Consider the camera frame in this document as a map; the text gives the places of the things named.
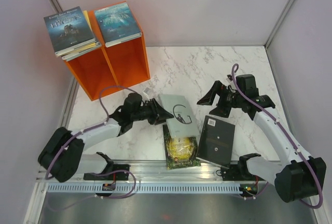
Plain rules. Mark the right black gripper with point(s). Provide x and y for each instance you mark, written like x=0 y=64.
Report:
x=221 y=110

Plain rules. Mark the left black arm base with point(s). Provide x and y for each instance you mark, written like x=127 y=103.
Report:
x=113 y=173

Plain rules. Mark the purple galaxy Crusoe book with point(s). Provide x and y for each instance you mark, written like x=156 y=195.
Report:
x=72 y=55

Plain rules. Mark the black book with barcode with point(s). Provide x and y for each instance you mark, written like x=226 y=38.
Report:
x=216 y=142

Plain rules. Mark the teal Jules Verne book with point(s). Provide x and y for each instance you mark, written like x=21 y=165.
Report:
x=117 y=24

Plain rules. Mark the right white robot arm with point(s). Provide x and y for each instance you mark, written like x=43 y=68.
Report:
x=300 y=175

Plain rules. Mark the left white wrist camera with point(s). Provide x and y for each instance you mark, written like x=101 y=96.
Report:
x=146 y=93

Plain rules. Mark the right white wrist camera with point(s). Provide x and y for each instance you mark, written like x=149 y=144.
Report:
x=229 y=79

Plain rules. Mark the aluminium rail frame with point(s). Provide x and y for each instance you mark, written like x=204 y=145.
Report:
x=152 y=172

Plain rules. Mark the yellow book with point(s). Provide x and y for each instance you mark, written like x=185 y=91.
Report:
x=90 y=45

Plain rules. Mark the green garden book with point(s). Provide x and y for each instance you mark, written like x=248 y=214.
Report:
x=180 y=153

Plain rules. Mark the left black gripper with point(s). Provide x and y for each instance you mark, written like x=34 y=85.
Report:
x=157 y=110

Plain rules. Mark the white slotted cable duct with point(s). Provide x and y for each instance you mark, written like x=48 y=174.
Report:
x=145 y=188

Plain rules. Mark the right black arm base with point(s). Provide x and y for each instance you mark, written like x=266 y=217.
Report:
x=233 y=174

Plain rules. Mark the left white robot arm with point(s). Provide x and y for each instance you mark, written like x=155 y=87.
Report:
x=62 y=156

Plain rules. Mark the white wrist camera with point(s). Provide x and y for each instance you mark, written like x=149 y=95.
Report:
x=146 y=93
x=229 y=79

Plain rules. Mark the dark Wuthering Heights book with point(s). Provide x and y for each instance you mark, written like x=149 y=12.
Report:
x=68 y=31

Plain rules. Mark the pale Great Gatsby book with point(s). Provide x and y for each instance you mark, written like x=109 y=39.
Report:
x=184 y=123

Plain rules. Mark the orange wooden shelf box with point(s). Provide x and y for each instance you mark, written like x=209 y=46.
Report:
x=99 y=70

